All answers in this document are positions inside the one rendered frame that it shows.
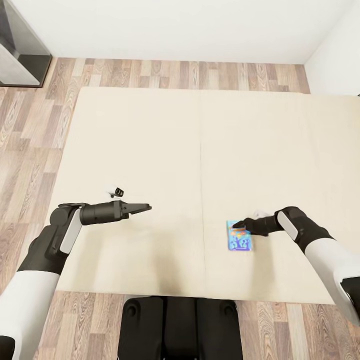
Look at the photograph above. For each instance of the board game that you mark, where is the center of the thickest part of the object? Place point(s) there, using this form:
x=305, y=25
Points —
x=239, y=239

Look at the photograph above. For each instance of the bed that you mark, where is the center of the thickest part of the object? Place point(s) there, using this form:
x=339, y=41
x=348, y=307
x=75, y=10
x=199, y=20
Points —
x=201, y=158

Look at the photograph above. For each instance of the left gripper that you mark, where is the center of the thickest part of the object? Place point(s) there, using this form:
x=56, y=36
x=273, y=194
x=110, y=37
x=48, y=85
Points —
x=116, y=211

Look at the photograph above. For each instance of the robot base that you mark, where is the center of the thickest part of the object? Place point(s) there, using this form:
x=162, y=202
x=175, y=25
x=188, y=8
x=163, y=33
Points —
x=155, y=327

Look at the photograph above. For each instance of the desk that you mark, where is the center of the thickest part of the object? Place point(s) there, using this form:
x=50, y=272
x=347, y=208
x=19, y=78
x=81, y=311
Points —
x=24, y=59

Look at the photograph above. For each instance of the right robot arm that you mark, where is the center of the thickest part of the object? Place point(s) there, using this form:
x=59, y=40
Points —
x=337, y=267

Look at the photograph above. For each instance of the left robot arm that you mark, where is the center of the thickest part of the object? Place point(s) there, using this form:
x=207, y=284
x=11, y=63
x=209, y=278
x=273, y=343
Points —
x=26, y=301

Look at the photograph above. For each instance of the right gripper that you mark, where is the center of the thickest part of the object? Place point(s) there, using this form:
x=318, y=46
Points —
x=255, y=226

